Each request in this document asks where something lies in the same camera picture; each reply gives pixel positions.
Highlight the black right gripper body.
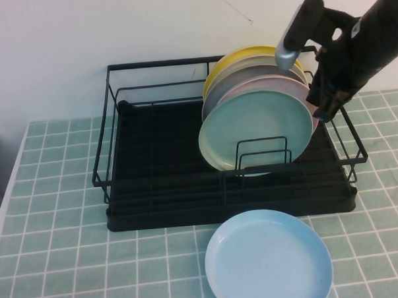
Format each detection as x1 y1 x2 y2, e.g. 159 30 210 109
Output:
313 5 366 97

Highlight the yellow plate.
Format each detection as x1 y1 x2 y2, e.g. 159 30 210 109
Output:
201 44 305 102

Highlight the cream white plate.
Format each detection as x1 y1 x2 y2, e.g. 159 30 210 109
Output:
204 53 306 100

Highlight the green checked tablecloth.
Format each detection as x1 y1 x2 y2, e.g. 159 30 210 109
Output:
0 89 398 298

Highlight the light blue plate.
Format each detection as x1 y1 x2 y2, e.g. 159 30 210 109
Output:
202 206 335 298

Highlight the black wire dish rack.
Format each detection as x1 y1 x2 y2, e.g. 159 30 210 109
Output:
86 42 369 206

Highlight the grey plate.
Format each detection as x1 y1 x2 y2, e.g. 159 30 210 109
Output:
199 62 310 123

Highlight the green plate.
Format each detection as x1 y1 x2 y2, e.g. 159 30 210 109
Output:
196 87 317 180

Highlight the black plastic drip tray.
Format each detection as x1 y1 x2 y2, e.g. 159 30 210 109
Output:
100 89 359 233

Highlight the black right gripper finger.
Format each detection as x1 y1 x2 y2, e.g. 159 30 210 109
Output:
320 88 350 123
304 63 329 119

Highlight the pink plate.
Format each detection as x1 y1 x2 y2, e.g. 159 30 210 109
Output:
212 73 321 142

